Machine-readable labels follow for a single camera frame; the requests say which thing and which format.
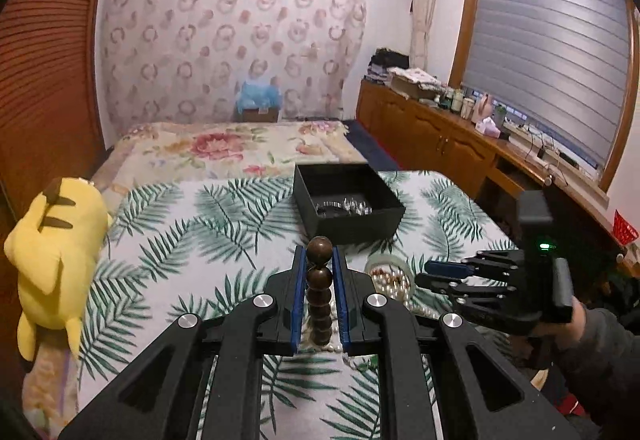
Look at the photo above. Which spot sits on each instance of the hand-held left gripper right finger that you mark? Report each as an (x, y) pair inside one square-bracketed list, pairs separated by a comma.
[(342, 300)]

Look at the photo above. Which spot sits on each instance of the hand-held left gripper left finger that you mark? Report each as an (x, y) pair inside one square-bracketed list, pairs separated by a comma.
[(298, 300)]

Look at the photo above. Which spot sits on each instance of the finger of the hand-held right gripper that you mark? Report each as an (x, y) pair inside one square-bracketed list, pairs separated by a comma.
[(435, 284), (442, 267)]

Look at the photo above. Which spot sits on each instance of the black square box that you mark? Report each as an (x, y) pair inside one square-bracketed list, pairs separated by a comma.
[(350, 230)]

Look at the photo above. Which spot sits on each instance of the person's right forearm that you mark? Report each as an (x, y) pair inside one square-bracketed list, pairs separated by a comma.
[(610, 360)]

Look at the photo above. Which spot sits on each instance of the person's right hand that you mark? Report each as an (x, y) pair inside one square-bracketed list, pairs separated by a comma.
[(577, 317)]

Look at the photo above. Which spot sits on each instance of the green leaf print cloth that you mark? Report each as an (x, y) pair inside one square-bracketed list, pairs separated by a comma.
[(200, 245)]

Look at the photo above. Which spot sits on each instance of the long wooden cabinet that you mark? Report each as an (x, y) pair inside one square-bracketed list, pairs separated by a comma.
[(425, 129)]

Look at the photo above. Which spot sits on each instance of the dark blue bed sheet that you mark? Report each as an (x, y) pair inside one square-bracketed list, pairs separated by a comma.
[(370, 144)]

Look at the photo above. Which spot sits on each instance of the pink tissue box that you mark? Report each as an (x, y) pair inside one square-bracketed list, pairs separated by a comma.
[(487, 127)]

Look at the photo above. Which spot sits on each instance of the white power strip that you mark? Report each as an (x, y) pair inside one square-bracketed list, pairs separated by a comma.
[(515, 127)]

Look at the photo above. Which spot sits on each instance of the pink figurine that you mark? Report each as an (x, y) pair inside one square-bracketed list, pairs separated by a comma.
[(482, 107)]

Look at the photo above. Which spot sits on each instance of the row of cosmetic bottles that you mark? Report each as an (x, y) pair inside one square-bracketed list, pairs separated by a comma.
[(457, 102)]

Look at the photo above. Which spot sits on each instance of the floral blanket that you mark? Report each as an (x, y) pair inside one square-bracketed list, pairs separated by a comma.
[(225, 144)]

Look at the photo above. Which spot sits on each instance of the cardboard box with floral cloth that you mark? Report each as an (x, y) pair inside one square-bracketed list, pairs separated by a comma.
[(415, 82)]

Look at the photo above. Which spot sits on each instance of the small cardboard box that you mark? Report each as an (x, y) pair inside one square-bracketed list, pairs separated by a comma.
[(260, 115)]

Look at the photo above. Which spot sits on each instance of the blue plastic bag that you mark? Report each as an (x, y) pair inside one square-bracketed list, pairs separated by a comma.
[(257, 94)]

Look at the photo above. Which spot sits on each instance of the stack of folded clothes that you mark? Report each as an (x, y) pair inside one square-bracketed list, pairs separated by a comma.
[(387, 64)]

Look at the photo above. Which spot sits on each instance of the grey window blind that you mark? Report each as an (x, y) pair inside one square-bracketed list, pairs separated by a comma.
[(545, 54)]

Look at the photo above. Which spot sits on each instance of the yellow plush toy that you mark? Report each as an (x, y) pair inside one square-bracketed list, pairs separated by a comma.
[(55, 260)]

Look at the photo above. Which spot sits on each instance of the sheer circle pattern curtain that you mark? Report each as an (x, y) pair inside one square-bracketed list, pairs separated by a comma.
[(225, 44)]

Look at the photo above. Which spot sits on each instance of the brown slatted wooden wardrobe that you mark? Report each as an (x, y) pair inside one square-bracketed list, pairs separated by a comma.
[(45, 69)]

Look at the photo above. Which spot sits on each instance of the wooden window frame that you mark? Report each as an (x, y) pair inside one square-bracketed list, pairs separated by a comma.
[(465, 19)]

